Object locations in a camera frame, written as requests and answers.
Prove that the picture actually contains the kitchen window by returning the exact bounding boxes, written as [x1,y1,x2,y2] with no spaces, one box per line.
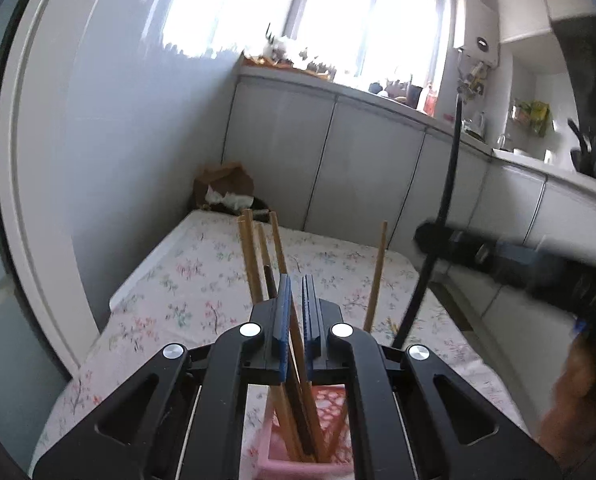
[163,0,451,93]

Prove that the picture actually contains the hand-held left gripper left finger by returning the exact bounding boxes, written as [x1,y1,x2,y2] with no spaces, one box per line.
[30,274,293,480]

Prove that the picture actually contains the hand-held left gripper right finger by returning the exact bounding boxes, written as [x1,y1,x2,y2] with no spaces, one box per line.
[302,274,564,480]

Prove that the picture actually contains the black range hood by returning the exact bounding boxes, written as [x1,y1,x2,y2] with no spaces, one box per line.
[550,12,596,126]

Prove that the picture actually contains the hanging kitchen tools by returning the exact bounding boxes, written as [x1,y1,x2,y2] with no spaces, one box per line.
[455,62,489,103]

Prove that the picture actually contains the brown paper bag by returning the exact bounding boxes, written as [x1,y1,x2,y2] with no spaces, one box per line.
[194,161,255,208]

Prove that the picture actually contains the light bamboo chopstick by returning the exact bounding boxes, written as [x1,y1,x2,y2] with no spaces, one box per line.
[269,211,329,463]
[255,222,279,302]
[237,209,293,461]
[363,220,389,333]

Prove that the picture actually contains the floral tablecloth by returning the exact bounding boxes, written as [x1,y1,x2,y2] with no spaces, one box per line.
[30,210,529,466]

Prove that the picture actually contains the white water heater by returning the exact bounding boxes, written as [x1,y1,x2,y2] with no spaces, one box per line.
[453,0,500,68]

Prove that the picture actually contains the wooden cutting boards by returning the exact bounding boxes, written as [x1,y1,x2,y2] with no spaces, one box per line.
[243,55,336,81]

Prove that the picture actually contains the pink plastic lattice basket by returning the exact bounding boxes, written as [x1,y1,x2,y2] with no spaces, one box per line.
[238,382,356,480]

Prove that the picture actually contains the black wok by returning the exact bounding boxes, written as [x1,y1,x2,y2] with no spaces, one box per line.
[567,119,596,177]

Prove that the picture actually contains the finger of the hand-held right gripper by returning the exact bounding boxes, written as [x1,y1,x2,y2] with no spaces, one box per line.
[414,219,544,288]

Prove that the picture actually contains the person's right hand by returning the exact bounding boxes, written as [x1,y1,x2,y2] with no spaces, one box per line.
[538,330,596,466]

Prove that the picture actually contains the black trash bin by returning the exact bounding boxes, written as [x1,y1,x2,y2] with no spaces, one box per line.
[205,192,271,223]

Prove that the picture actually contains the yellow green package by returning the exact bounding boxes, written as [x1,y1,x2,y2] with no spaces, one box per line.
[520,101,550,137]

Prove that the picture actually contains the frosted glass sliding door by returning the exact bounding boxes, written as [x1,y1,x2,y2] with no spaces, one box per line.
[0,0,86,480]

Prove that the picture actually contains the white kitchen base cabinets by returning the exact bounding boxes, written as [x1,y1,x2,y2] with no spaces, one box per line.
[223,72,596,341]

